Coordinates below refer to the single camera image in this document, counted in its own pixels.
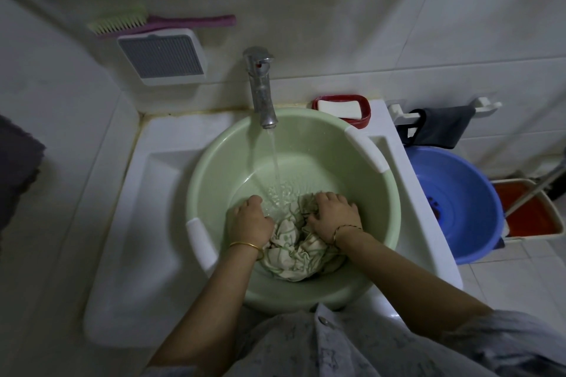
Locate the person's right hand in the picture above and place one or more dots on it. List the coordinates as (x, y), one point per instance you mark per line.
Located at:
(336, 215)

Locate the person's left hand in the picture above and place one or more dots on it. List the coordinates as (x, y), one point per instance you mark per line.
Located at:
(250, 222)

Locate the cream leaf-patterned clothes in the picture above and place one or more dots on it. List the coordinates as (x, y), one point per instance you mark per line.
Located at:
(296, 253)

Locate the light green plastic basin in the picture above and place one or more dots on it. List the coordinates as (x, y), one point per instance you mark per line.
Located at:
(212, 178)

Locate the red soap dish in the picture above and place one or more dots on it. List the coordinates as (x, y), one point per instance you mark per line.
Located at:
(365, 116)

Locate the white soap bar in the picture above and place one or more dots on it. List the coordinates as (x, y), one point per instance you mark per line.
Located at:
(338, 108)

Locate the metal faucet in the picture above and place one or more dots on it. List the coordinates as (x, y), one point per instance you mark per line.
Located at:
(261, 89)

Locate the person's right forearm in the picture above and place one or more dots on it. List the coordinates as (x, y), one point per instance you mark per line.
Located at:
(411, 286)

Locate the person's left forearm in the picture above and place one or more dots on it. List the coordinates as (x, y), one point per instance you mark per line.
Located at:
(208, 310)

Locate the person's grey patterned shirt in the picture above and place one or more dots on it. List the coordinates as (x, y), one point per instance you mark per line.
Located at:
(353, 343)

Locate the gold bangle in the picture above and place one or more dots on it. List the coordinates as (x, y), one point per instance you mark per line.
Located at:
(245, 246)

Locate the white ceramic sink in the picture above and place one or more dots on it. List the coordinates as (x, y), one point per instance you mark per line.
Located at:
(132, 222)

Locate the blue plastic basin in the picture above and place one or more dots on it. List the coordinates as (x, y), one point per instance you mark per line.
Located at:
(460, 200)

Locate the dark grey cloth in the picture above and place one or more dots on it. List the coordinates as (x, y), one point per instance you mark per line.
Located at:
(444, 127)

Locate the red bucket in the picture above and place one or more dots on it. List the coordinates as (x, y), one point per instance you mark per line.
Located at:
(526, 215)

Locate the green and pink scrub brush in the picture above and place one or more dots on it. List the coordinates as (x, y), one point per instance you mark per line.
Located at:
(185, 21)

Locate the dark purple towel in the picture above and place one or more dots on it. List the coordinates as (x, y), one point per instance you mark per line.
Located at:
(17, 169)

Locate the white wall towel rack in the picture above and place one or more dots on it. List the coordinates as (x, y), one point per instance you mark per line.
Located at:
(486, 105)

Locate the white wall box grey ribbed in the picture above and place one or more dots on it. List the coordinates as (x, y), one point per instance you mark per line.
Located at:
(161, 56)

